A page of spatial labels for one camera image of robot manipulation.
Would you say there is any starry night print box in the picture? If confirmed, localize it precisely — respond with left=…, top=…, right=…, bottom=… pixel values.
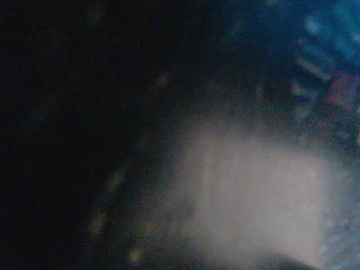
left=0, top=0, right=282, bottom=270

